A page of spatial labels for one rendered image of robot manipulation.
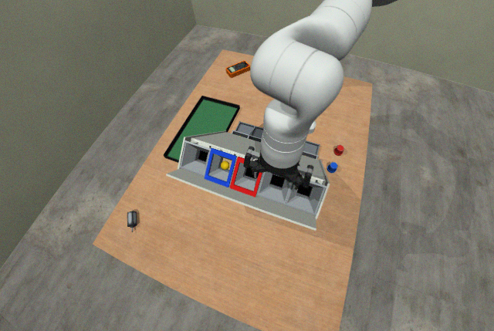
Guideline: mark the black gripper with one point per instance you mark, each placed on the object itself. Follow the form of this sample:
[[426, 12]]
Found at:
[[300, 176]]

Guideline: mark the red square frame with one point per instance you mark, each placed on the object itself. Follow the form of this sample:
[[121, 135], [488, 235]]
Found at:
[[241, 189]]

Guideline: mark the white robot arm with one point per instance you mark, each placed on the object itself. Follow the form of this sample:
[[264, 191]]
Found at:
[[303, 78]]

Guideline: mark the red plug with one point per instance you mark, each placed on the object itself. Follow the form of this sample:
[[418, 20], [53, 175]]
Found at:
[[338, 151]]

